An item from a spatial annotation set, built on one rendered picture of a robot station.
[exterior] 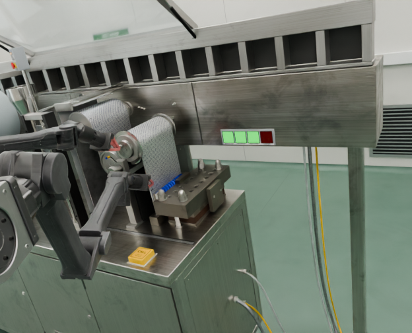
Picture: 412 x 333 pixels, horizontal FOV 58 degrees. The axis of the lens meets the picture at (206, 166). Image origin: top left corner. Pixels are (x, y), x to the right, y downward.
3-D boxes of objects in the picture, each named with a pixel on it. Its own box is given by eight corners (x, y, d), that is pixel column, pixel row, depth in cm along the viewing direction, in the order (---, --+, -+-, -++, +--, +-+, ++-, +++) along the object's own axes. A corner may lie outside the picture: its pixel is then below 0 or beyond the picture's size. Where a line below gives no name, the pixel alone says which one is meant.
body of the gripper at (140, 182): (149, 191, 148) (137, 190, 141) (130, 189, 153) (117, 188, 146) (150, 174, 148) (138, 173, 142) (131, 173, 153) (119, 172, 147)
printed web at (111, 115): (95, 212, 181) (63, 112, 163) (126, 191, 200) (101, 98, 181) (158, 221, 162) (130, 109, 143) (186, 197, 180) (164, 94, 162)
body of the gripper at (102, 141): (111, 150, 139) (96, 143, 133) (92, 150, 144) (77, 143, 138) (115, 133, 140) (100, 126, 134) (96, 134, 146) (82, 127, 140)
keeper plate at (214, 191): (210, 211, 161) (205, 189, 157) (220, 201, 169) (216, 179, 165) (214, 212, 159) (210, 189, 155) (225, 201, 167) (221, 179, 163)
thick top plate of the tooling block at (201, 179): (156, 214, 154) (152, 201, 152) (202, 174, 185) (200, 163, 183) (187, 219, 146) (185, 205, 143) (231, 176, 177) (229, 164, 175)
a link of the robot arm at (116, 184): (103, 244, 97) (63, 242, 97) (105, 260, 100) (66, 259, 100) (135, 168, 136) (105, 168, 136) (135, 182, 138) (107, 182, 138)
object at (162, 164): (151, 197, 157) (141, 157, 151) (180, 174, 176) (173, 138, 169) (152, 197, 157) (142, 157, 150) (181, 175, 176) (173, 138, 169)
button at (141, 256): (129, 262, 137) (127, 257, 136) (140, 251, 142) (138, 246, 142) (143, 265, 133) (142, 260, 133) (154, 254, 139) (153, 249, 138)
